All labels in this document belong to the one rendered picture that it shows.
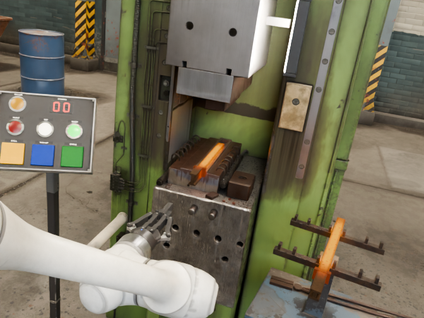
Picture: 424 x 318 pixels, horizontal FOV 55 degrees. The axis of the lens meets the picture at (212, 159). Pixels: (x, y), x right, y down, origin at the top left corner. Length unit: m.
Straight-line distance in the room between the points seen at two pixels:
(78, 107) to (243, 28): 0.66
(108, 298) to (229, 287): 0.84
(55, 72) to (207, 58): 4.70
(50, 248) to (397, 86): 7.01
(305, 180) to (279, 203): 0.14
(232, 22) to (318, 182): 0.68
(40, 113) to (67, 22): 7.29
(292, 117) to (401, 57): 5.89
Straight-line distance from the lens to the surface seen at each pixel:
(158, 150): 1.73
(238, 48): 1.40
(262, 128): 1.93
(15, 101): 1.63
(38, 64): 5.95
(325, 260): 1.27
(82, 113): 1.59
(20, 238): 0.59
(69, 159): 1.55
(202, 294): 0.87
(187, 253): 1.64
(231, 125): 1.96
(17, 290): 2.56
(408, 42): 7.35
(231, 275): 1.64
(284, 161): 1.60
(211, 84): 1.44
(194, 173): 1.44
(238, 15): 1.40
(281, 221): 1.71
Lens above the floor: 1.60
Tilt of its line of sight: 21 degrees down
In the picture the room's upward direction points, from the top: 8 degrees clockwise
